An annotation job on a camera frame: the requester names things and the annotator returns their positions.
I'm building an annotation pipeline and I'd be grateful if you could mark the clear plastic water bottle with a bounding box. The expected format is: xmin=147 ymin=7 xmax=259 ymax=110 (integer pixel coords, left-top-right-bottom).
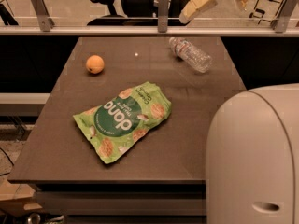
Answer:
xmin=169 ymin=37 xmax=212 ymax=74

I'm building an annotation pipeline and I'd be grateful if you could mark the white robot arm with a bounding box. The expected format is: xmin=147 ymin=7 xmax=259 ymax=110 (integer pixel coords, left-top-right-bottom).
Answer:
xmin=206 ymin=38 xmax=299 ymax=224

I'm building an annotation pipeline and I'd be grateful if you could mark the black office chair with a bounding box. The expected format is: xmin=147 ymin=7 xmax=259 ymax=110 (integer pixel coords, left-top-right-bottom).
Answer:
xmin=88 ymin=0 xmax=189 ymax=26

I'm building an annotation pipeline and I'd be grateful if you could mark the orange fruit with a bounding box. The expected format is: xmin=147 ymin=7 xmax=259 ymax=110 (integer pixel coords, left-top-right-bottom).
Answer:
xmin=86 ymin=55 xmax=105 ymax=74

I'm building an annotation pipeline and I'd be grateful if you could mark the green snack bag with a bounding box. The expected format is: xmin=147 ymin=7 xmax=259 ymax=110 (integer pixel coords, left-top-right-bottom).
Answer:
xmin=73 ymin=82 xmax=172 ymax=164

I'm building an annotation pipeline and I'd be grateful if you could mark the wooden chair frame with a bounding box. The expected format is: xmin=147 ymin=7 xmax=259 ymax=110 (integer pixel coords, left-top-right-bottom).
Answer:
xmin=249 ymin=0 xmax=286 ymax=24

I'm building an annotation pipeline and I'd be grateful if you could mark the right metal rail bracket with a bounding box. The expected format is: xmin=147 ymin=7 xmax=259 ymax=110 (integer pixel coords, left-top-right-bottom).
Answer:
xmin=271 ymin=0 xmax=298 ymax=33

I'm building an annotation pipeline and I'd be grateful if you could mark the metal rail bracket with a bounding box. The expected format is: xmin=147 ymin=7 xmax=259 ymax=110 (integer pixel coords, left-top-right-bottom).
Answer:
xmin=158 ymin=0 xmax=168 ymax=33
xmin=271 ymin=0 xmax=298 ymax=33
xmin=30 ymin=0 xmax=54 ymax=32

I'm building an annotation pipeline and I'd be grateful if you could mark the middle metal rail bracket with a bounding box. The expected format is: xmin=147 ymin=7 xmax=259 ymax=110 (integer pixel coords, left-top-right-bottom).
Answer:
xmin=158 ymin=0 xmax=168 ymax=33

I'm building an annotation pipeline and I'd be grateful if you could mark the horizontal metal rail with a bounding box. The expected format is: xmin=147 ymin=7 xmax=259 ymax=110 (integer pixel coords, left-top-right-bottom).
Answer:
xmin=0 ymin=26 xmax=299 ymax=37

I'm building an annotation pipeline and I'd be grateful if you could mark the left metal rail bracket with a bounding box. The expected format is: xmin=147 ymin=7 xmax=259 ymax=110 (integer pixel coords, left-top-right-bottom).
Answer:
xmin=30 ymin=0 xmax=54 ymax=32

